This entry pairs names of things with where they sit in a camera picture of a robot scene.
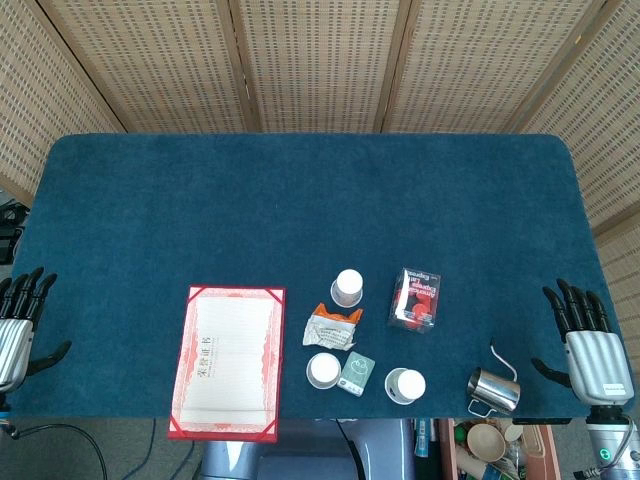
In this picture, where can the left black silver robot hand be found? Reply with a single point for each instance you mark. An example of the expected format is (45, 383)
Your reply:
(15, 345)

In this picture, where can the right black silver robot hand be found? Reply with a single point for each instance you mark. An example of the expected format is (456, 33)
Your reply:
(597, 362)

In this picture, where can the white paper cup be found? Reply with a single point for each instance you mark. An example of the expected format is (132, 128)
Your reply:
(409, 385)
(324, 369)
(347, 285)

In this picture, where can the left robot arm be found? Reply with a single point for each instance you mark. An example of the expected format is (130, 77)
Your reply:
(4, 407)

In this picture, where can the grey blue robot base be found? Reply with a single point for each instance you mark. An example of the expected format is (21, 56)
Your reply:
(300, 450)

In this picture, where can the black table edge clamp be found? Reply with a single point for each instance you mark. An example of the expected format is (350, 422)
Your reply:
(540, 421)

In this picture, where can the black equipment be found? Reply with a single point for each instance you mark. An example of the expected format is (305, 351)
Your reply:
(7, 240)

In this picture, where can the brown box of clutter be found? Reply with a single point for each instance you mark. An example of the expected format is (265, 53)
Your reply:
(535, 450)

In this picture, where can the steel gooseneck pitcher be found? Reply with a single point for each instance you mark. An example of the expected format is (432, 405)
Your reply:
(492, 390)

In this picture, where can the beige bowl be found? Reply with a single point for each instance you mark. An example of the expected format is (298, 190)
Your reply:
(485, 442)

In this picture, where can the black red card box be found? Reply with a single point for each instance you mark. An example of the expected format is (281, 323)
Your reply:
(417, 300)

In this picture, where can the red certificate folder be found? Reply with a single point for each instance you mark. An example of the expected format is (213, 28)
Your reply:
(227, 365)

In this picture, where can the small green card box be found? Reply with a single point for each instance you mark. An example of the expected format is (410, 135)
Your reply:
(356, 372)

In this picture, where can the crumpled orange white snack wrapper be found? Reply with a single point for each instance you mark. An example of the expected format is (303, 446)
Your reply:
(330, 330)

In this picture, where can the blue carpet table mat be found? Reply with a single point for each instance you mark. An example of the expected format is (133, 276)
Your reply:
(300, 210)

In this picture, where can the woven bamboo folding screen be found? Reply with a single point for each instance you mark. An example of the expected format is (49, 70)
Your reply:
(320, 60)

